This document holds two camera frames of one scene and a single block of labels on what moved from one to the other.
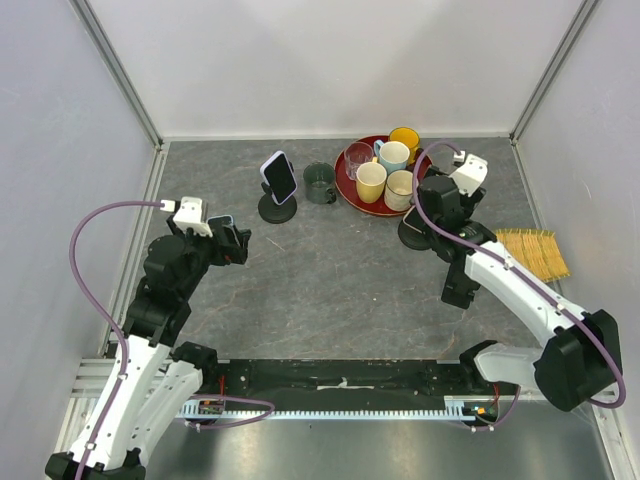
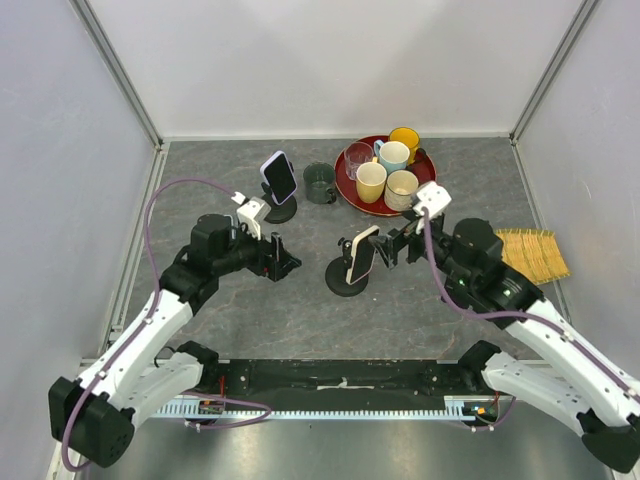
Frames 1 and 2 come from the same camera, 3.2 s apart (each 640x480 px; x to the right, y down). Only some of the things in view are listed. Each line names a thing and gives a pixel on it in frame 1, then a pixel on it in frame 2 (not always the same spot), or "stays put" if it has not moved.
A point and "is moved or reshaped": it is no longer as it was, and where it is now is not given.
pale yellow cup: [371, 178] stays put
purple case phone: [278, 175] stays put
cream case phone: [414, 220] is moved or reshaped
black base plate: [353, 379] stays put
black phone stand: [413, 238] is moved or reshaped
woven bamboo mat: [538, 251] stays put
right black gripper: [469, 203] to [388, 248]
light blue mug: [393, 154] stays put
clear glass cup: [355, 155] stays put
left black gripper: [226, 254] to [284, 261]
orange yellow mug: [409, 137] stays put
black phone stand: [275, 213] stays put
